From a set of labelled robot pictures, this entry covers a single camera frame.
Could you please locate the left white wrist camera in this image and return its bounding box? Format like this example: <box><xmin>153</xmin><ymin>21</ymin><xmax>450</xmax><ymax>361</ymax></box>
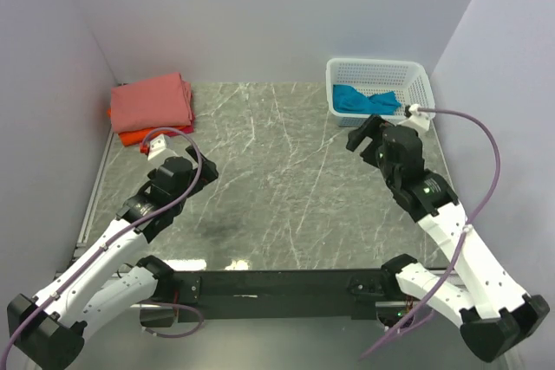
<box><xmin>140</xmin><ymin>134</ymin><xmax>175</xmax><ymax>165</ymax></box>

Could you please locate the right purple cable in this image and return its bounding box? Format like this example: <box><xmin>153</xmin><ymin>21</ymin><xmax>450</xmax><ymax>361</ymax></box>
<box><xmin>358</xmin><ymin>107</ymin><xmax>500</xmax><ymax>361</ymax></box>

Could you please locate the folded orange t shirt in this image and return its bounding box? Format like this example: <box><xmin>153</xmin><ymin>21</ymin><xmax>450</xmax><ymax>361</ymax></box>
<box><xmin>107</xmin><ymin>107</ymin><xmax>190</xmax><ymax>146</ymax></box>

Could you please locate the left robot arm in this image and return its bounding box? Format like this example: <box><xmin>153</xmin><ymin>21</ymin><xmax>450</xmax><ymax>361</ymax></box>
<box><xmin>7</xmin><ymin>146</ymin><xmax>219</xmax><ymax>369</ymax></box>

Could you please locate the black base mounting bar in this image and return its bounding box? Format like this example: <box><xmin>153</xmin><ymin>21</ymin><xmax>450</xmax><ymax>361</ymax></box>
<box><xmin>151</xmin><ymin>269</ymin><xmax>408</xmax><ymax>320</ymax></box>

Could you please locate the purple cable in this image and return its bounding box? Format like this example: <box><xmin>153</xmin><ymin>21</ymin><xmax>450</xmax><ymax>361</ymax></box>
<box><xmin>358</xmin><ymin>107</ymin><xmax>500</xmax><ymax>361</ymax></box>
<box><xmin>0</xmin><ymin>127</ymin><xmax>205</xmax><ymax>370</ymax></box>

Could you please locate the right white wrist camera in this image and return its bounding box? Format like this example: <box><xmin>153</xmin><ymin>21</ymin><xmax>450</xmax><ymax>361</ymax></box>
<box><xmin>399</xmin><ymin>104</ymin><xmax>432</xmax><ymax>135</ymax></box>

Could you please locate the white plastic basket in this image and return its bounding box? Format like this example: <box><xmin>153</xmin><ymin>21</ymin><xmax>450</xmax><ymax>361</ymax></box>
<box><xmin>325</xmin><ymin>58</ymin><xmax>435</xmax><ymax>127</ymax></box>

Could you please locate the folded pink t shirt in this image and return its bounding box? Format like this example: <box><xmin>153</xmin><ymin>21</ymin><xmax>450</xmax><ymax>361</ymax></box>
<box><xmin>109</xmin><ymin>72</ymin><xmax>194</xmax><ymax>133</ymax></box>

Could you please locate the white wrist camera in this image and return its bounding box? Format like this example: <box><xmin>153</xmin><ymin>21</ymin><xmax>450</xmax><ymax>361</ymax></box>
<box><xmin>399</xmin><ymin>104</ymin><xmax>432</xmax><ymax>135</ymax></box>
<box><xmin>140</xmin><ymin>134</ymin><xmax>175</xmax><ymax>165</ymax></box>

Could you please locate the blue t shirt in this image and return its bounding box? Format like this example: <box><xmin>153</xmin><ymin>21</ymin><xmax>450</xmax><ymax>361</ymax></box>
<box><xmin>332</xmin><ymin>84</ymin><xmax>402</xmax><ymax>115</ymax></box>

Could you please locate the aluminium frame rail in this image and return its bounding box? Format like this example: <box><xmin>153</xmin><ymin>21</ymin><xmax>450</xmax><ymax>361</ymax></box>
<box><xmin>71</xmin><ymin>129</ymin><xmax>114</xmax><ymax>261</ymax></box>

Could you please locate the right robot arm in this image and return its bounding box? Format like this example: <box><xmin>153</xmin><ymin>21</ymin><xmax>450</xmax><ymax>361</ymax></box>
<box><xmin>346</xmin><ymin>108</ymin><xmax>550</xmax><ymax>362</ymax></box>

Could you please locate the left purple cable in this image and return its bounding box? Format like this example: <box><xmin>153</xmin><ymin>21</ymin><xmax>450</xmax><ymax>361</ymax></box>
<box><xmin>0</xmin><ymin>127</ymin><xmax>205</xmax><ymax>370</ymax></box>

